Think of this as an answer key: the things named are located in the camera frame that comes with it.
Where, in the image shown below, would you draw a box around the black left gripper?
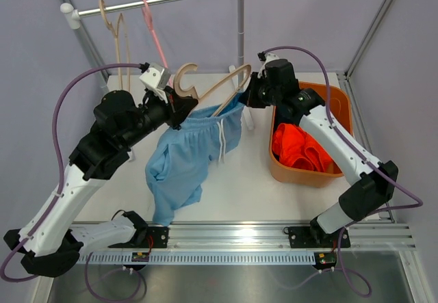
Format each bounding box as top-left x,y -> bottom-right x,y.
120,85 -> 198,150

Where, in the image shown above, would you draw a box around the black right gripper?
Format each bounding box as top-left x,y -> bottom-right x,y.
240,73 -> 281,109

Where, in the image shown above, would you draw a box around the tan wooden hanger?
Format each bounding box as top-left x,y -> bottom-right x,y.
173,63 -> 252,116

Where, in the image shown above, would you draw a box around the light blue shorts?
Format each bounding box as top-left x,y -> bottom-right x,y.
145,95 -> 244,226

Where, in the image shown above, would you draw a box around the orange shorts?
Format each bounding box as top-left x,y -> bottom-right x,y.
271,123 -> 334,173

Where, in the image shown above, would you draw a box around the beige wooden hanger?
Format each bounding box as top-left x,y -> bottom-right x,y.
99,0 -> 131,92

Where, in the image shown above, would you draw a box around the pink plastic hanger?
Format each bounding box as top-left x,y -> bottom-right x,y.
142,0 -> 168,68

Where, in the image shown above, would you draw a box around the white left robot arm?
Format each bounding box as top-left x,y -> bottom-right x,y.
3,88 -> 198,278

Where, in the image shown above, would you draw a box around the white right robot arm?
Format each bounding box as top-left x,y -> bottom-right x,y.
240,57 -> 398,246

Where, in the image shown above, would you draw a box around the orange plastic basket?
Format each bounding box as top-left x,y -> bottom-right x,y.
268,86 -> 353,188

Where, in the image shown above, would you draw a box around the white metal clothes rack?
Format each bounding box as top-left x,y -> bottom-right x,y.
60,0 -> 257,162

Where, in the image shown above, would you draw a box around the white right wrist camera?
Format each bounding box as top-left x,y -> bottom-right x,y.
257,52 -> 280,78

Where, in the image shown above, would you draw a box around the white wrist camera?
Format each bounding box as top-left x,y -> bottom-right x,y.
257,52 -> 280,78
139,62 -> 170,103

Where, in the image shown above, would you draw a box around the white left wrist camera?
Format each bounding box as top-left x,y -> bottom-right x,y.
139,62 -> 170,103

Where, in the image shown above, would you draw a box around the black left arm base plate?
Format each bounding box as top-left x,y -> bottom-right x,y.
109,225 -> 169,249

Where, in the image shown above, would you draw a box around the aluminium mounting rail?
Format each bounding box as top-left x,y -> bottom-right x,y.
70,220 -> 415,251

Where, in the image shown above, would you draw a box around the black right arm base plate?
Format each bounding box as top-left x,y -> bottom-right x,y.
283,226 -> 351,248

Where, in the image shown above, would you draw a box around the slotted grey cable duct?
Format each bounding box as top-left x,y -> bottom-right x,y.
79,251 -> 315,265

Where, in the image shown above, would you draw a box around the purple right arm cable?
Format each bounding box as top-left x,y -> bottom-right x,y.
263,45 -> 424,299

